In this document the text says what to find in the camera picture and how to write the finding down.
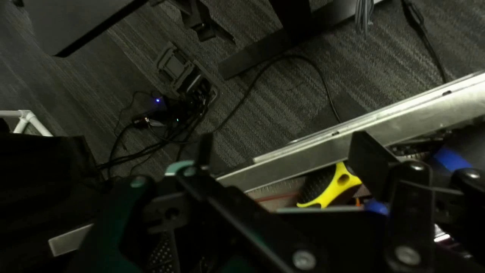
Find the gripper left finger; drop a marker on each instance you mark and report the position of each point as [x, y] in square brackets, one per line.
[242, 212]

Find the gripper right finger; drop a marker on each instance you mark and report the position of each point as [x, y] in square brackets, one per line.
[411, 212]

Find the yellow and black screwdriver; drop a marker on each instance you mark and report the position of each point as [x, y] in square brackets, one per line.
[333, 184]

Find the green and black tool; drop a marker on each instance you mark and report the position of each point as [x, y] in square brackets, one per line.
[110, 227]

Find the floor socket box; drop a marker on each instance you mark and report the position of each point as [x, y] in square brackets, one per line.
[178, 68]

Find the dark desk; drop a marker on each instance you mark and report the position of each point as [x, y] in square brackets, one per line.
[75, 22]

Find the white pipe frame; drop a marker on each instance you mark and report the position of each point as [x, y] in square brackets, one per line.
[28, 119]

